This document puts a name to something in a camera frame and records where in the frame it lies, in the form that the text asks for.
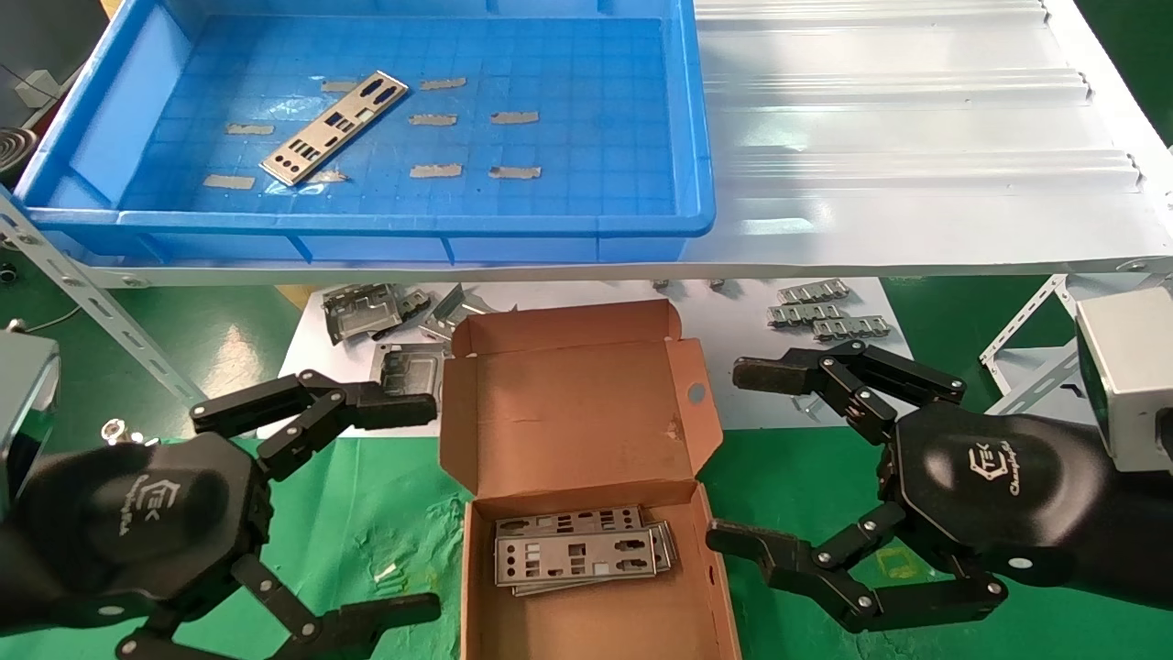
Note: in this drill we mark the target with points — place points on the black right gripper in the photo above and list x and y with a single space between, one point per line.
1008 486

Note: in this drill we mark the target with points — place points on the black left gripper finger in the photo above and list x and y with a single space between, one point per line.
385 411

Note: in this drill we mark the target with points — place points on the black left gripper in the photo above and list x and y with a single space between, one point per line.
137 522

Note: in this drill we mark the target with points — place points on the silver metal I/O shield plate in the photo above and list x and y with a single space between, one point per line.
667 545
596 528
356 112
605 575

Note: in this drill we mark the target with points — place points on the brown cardboard box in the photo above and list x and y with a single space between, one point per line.
568 412

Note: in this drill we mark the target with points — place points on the blue plastic tray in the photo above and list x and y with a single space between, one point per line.
586 137

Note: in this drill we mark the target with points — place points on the small white box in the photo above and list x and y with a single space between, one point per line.
37 87

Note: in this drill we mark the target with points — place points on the small white paper scrap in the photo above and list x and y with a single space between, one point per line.
386 572

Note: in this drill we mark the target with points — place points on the green cloth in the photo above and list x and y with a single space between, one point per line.
367 513

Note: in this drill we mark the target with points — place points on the small grey metal part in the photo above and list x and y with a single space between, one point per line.
414 302

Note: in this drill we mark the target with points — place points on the folded grey metal part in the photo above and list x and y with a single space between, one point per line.
454 307

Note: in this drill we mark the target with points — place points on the notched grey metal strip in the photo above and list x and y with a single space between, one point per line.
805 313
811 291
852 327

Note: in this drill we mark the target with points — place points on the clear film patch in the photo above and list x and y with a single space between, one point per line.
302 188

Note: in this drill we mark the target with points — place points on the grey tape piece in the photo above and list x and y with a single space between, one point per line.
228 181
443 83
337 86
433 119
514 172
434 170
513 117
249 129
332 176

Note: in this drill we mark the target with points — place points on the silver binder clip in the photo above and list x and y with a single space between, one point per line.
114 428

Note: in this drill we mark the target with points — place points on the white perforated shelf brace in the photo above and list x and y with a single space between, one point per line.
1045 380
1026 321

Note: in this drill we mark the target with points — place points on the white perforated shelf upright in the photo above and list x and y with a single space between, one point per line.
101 307

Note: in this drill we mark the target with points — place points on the white metal shelf board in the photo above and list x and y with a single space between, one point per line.
916 137

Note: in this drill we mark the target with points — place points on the grey spiral coil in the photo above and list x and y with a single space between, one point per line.
14 151

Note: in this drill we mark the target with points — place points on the square grey metal frame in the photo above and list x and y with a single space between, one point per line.
412 367

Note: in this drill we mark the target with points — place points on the large grey metal bracket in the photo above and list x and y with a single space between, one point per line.
362 316

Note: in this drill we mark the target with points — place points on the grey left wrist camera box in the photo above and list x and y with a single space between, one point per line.
23 394

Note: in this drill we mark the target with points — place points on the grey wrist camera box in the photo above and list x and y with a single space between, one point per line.
1132 367
23 394

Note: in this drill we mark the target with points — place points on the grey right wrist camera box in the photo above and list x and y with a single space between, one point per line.
1132 367

